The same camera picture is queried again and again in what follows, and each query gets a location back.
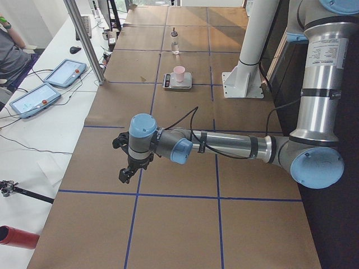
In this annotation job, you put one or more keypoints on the blue teach pendant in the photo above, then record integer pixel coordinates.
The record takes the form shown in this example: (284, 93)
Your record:
(35, 100)
(66, 73)

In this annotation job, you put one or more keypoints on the black computer mouse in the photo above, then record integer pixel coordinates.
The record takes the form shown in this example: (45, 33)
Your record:
(74, 49)

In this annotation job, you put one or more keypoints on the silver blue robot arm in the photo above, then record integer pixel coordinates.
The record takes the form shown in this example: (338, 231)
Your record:
(309, 153)

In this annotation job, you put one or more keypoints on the near blue teach pendant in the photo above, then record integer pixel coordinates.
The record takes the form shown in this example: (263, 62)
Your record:
(35, 100)

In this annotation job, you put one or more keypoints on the pink plastic cup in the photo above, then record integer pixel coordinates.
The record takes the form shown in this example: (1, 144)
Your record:
(179, 73)

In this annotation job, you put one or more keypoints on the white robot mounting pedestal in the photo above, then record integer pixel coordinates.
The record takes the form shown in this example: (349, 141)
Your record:
(244, 80)

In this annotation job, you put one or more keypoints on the black tripod leg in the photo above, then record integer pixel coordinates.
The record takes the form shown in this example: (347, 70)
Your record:
(8, 187)

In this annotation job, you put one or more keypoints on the seated person grey shirt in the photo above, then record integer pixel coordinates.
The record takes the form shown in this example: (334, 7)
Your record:
(15, 62)

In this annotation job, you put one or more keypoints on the far blue teach pendant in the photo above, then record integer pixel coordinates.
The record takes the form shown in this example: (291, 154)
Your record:
(66, 73)

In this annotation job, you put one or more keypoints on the aluminium frame post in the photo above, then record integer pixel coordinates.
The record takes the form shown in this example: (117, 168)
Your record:
(75, 16)

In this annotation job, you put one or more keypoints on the black keyboard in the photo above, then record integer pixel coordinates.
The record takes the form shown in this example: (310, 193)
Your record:
(87, 26)

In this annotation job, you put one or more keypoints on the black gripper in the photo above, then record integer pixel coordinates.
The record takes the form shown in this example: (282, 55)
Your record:
(137, 163)

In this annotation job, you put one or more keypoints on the silver digital kitchen scale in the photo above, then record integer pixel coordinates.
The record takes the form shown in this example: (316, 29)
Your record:
(170, 82)

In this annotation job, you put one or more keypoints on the clear glass sauce bottle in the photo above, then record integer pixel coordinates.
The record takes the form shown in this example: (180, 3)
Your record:
(174, 42)

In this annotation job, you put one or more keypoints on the red cylinder bottle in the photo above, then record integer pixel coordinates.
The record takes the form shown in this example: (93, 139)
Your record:
(18, 238)

